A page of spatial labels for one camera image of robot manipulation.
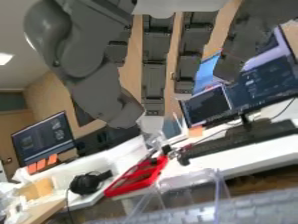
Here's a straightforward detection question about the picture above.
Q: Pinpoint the white desk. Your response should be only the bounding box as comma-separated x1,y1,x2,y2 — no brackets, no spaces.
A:
66,99,298,208

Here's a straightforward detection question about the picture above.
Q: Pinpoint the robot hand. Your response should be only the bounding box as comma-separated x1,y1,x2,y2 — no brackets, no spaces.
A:
23,0,298,131

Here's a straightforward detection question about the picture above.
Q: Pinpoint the small cardboard box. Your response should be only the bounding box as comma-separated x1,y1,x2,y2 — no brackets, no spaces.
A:
19,177,56,202

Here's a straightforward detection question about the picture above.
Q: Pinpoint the screen with orange notes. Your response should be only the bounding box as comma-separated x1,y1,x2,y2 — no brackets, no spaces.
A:
10,110,78,175

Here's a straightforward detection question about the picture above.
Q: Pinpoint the small screen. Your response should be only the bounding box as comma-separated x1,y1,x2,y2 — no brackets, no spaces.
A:
180,84,236,130

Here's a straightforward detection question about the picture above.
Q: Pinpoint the red tray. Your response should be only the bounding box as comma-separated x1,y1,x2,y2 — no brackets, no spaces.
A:
103,154,171,199

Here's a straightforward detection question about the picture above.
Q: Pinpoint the black keyboard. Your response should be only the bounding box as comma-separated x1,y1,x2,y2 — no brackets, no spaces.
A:
177,118,298,167

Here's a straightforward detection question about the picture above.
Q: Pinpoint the large wide screen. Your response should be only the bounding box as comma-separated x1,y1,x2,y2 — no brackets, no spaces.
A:
223,24,298,118

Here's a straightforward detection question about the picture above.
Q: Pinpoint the clear box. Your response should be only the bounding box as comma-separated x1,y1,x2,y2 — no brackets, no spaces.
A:
86,167,298,224

